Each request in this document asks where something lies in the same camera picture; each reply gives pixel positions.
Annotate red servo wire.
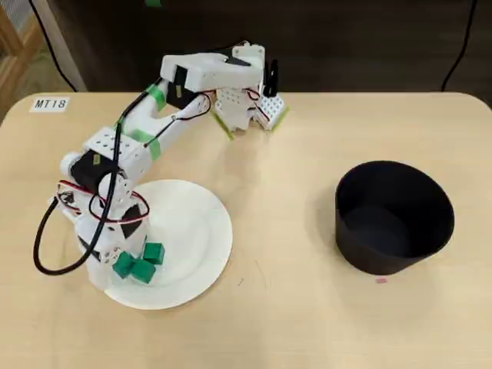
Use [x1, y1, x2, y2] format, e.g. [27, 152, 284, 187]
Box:
[57, 179, 151, 224]

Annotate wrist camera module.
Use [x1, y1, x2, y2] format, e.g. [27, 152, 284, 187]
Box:
[48, 188, 78, 211]

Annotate black round pot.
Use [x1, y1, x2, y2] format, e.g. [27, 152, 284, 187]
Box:
[334, 160, 456, 277]

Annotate white MT18 label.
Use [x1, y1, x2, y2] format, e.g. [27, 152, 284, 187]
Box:
[29, 96, 71, 113]

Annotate light wooden furniture frame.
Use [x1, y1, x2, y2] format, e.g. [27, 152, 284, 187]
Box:
[0, 7, 42, 128]

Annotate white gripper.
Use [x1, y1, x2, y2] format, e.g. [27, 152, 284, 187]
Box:
[75, 191, 151, 292]

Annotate thin black hanging cable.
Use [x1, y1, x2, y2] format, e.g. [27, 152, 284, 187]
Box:
[440, 0, 476, 92]
[30, 0, 80, 93]

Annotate white paper plate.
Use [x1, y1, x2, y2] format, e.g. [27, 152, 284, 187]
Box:
[103, 178, 234, 311]

